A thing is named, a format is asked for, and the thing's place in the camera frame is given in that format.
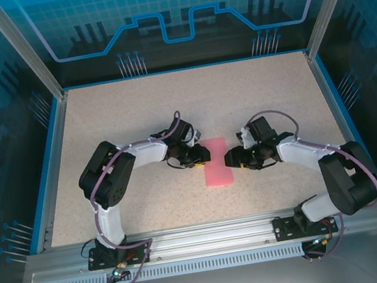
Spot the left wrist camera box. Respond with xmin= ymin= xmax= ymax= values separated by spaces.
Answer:
xmin=189 ymin=129 xmax=206 ymax=148

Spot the aluminium enclosure post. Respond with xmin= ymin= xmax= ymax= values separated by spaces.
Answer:
xmin=297 ymin=0 xmax=377 ymax=61
xmin=0 ymin=0 xmax=69 ymax=109

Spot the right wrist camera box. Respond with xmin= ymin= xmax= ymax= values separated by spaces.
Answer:
xmin=235 ymin=126 xmax=256 ymax=151

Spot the long aluminium mounting rail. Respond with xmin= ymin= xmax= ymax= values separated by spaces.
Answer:
xmin=22 ymin=194 xmax=377 ymax=282

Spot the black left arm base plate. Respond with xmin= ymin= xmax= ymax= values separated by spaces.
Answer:
xmin=85 ymin=238 xmax=154 ymax=272

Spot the slotted grey cable duct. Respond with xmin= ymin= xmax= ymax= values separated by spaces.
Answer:
xmin=46 ymin=242 xmax=307 ymax=283

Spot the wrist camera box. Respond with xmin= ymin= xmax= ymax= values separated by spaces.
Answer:
xmin=189 ymin=129 xmax=206 ymax=148
xmin=235 ymin=126 xmax=256 ymax=151

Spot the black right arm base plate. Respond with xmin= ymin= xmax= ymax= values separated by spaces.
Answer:
xmin=271 ymin=206 xmax=341 ymax=243

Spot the aluminium side rail blue trim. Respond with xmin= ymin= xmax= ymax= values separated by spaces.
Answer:
xmin=303 ymin=41 xmax=377 ymax=209
xmin=6 ymin=91 xmax=91 ymax=256

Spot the gold cable connector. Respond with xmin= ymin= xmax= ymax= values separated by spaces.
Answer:
xmin=310 ymin=233 xmax=334 ymax=248
xmin=111 ymin=260 xmax=130 ymax=279

